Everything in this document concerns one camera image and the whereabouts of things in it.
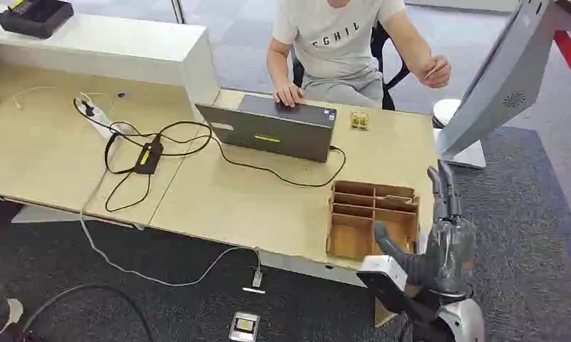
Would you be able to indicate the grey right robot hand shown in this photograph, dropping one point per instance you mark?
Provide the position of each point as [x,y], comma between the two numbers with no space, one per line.
[450,255]

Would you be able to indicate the wooden desk leg panel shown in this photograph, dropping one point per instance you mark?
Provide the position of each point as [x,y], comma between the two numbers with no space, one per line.
[384,315]

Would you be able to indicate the wooden divided card box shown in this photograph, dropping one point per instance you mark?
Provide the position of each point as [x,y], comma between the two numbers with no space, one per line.
[351,238]

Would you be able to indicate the white round stool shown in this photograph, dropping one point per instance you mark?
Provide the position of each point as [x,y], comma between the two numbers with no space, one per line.
[443,111]

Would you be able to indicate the small gold patterned pack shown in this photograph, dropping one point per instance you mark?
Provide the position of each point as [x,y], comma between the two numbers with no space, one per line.
[359,121]

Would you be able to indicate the grey kiosk stand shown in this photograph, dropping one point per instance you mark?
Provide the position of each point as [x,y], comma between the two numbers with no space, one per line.
[502,80]

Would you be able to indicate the small white stick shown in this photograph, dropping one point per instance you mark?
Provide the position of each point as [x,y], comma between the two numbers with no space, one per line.
[253,290]

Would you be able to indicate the white power strip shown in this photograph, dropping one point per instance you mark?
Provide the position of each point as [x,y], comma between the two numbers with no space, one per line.
[103,120]

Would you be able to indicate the black laptop power adapter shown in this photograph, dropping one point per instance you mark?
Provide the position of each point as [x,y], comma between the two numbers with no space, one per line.
[148,158]

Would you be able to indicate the grey laptop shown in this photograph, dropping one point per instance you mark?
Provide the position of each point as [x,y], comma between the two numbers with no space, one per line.
[275,134]

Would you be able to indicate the small silver box yellow label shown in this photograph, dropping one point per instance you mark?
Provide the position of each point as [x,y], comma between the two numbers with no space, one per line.
[244,326]

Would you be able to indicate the black office chair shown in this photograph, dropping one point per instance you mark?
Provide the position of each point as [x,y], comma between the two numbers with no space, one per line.
[378,45]

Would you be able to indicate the person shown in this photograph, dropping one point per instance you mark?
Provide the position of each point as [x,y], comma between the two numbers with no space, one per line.
[334,42]

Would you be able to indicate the white counter block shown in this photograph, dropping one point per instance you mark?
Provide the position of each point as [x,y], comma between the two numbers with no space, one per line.
[101,47]

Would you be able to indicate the black device with yellow label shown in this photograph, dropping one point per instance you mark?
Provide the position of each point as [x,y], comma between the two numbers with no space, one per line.
[35,16]

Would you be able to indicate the metal pole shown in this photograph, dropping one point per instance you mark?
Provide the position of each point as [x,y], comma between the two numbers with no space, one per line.
[177,10]

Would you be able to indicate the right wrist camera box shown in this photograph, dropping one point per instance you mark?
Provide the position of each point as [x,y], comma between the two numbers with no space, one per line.
[384,276]

